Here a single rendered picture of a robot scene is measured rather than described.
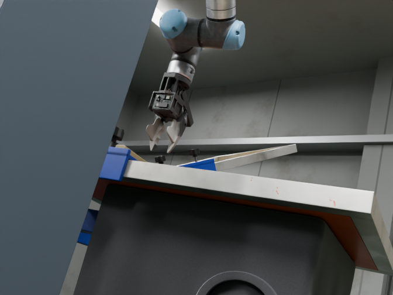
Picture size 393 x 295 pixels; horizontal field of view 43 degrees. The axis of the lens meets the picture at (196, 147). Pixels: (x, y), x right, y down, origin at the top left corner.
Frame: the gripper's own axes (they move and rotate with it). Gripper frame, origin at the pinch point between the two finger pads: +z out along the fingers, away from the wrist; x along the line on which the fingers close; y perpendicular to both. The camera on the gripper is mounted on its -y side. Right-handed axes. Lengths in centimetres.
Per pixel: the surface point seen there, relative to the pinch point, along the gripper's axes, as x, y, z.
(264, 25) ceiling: -83, -225, -196
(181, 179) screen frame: 25.1, 29.3, 15.7
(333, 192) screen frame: 54, 29, 14
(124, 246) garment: 12.4, 22.3, 29.8
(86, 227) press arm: -13.6, 3.2, 25.5
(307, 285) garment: 51, 22, 29
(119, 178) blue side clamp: 11.8, 30.4, 17.7
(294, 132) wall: -65, -310, -137
